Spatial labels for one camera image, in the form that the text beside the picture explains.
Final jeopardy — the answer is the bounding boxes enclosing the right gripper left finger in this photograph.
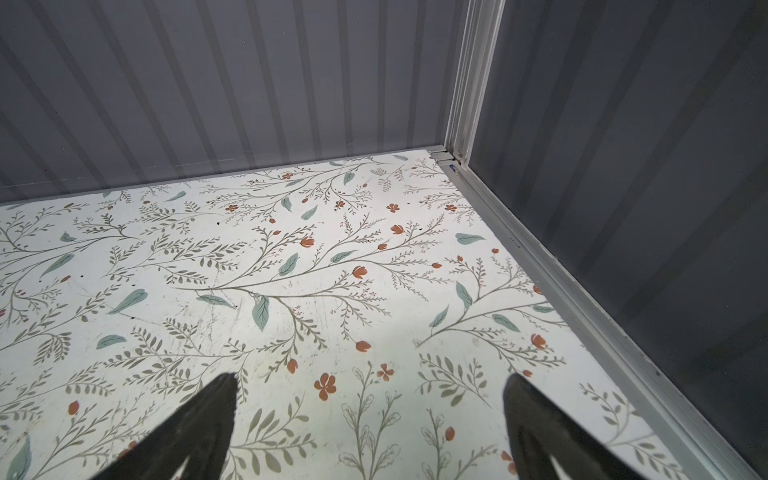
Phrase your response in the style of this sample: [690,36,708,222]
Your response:
[95,373,238,480]

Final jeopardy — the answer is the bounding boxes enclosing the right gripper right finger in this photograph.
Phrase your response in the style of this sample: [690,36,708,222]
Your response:
[502,374,642,479]

